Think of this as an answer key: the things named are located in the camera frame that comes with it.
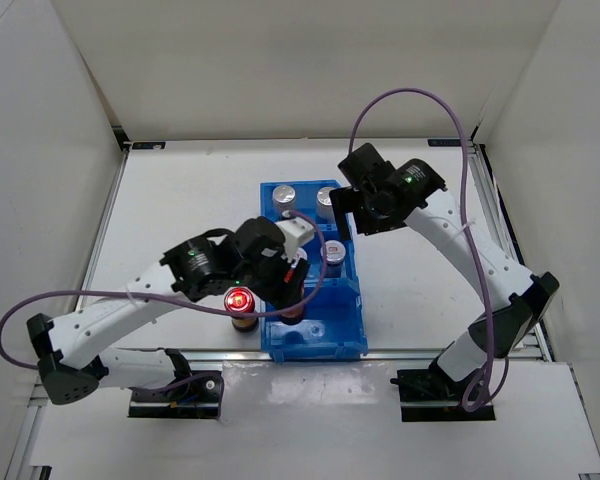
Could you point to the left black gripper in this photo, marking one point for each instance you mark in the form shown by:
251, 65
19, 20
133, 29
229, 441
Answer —
281, 294

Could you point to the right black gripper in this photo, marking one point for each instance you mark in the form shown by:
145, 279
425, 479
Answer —
346, 201

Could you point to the silver-lid salt shaker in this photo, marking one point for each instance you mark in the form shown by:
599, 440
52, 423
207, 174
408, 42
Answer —
323, 205
283, 199

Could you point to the red-lid sauce jar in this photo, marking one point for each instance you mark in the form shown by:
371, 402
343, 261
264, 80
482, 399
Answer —
239, 301
292, 315

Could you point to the white-lid spice jar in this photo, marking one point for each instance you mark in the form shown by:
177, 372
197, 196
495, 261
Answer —
301, 254
335, 258

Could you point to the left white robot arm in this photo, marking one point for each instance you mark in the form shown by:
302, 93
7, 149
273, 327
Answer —
77, 353

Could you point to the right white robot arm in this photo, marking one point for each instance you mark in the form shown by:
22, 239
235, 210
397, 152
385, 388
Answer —
514, 297

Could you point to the middle blue storage bin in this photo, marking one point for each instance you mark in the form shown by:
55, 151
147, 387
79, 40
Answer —
317, 257

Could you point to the near blue storage bin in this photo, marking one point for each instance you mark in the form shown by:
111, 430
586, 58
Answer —
332, 329

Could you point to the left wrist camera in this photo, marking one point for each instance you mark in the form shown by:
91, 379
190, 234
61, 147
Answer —
297, 233

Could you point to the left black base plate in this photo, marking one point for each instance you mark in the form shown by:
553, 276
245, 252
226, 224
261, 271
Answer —
199, 399

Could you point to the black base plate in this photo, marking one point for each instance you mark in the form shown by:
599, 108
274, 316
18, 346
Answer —
425, 397
199, 399

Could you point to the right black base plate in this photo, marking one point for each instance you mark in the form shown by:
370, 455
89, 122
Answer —
425, 397

